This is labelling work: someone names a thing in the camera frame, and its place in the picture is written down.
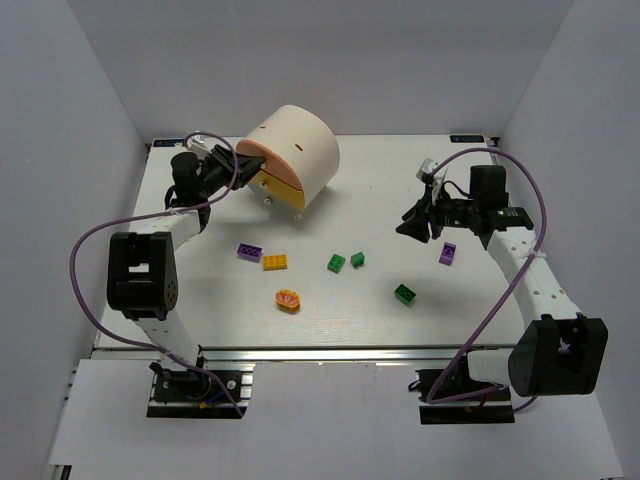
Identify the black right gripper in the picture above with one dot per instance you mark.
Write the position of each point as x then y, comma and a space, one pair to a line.
430, 216

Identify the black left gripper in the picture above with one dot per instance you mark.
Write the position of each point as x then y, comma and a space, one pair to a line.
235, 163

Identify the yellow drawer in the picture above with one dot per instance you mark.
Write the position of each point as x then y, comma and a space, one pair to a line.
276, 189

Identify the purple curved lego brick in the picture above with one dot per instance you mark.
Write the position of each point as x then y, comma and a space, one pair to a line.
447, 255

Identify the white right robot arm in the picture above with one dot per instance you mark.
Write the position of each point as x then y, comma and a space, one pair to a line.
561, 349

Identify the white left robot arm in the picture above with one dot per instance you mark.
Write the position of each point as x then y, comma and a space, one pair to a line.
142, 280

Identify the cream drawer cabinet shell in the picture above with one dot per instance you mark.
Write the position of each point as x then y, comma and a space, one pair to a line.
305, 142

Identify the small green lego brick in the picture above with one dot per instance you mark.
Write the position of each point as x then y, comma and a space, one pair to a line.
357, 260

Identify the green lego brick right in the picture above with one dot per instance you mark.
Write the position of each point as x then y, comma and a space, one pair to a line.
405, 295

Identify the right blue corner label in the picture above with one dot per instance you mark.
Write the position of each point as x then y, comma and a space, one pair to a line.
467, 138

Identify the blue corner label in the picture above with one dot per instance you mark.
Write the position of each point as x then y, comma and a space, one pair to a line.
467, 138
168, 143

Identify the green lego brick left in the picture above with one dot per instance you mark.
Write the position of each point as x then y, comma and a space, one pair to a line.
336, 263

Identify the left blue corner label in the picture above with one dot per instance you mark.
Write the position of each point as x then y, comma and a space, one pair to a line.
168, 143

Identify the yellow lego brick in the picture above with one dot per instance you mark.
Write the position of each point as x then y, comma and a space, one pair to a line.
275, 262

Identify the orange oval lego piece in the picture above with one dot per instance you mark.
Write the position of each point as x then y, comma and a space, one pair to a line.
288, 301

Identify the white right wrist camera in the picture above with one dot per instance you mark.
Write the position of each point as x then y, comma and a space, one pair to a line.
433, 175

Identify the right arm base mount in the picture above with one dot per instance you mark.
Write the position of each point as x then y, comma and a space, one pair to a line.
486, 408

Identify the aluminium table front rail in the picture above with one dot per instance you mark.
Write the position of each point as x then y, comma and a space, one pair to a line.
323, 354

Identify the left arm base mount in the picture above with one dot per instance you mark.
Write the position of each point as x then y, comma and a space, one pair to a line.
178, 393

